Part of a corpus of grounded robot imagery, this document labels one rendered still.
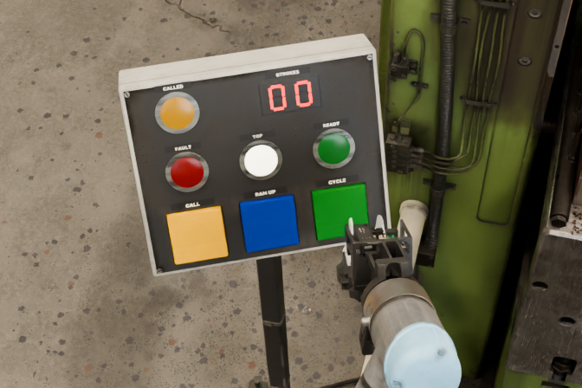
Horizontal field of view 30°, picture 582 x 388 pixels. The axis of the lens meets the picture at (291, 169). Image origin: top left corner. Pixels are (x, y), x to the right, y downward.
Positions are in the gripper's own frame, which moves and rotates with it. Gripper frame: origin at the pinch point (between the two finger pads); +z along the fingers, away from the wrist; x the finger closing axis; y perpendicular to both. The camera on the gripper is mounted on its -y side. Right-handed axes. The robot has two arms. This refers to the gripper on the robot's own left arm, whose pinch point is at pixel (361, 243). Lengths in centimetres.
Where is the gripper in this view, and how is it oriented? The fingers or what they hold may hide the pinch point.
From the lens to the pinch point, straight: 141.1
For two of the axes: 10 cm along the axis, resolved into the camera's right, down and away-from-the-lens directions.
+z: -1.3, -3.7, 9.2
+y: -0.4, -9.2, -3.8
